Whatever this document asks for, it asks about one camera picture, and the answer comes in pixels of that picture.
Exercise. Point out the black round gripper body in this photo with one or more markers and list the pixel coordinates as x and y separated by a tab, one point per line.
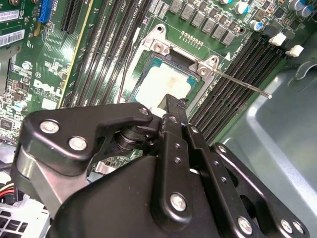
106	210

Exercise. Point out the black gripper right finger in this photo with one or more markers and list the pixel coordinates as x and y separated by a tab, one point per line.
252	181

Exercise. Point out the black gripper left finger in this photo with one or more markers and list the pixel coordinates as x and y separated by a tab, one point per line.
44	146

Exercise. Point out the metal socket cover frame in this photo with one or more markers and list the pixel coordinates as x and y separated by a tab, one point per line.
103	168

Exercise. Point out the silver topped CPU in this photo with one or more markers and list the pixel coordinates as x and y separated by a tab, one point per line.
163	84

